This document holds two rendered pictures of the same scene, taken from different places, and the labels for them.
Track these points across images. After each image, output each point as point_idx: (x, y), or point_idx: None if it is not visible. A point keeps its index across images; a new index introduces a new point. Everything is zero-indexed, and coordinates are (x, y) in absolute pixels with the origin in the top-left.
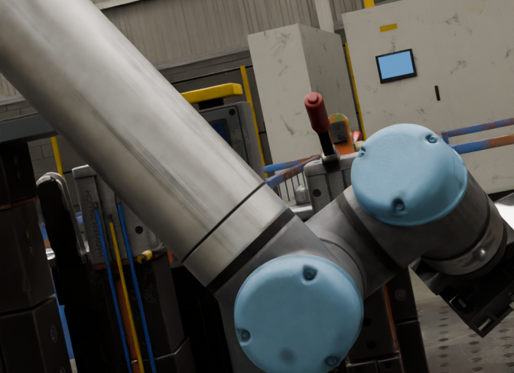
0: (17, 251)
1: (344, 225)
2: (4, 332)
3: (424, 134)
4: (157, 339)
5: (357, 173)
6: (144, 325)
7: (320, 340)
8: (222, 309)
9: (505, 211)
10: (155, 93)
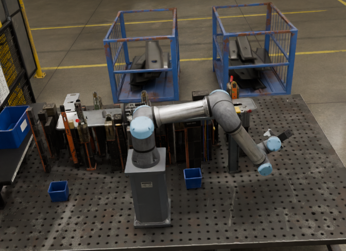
0: (200, 132)
1: (264, 149)
2: (195, 143)
3: (278, 141)
4: (208, 136)
5: (268, 144)
6: (207, 135)
7: (268, 173)
8: (230, 142)
9: (279, 137)
10: (254, 145)
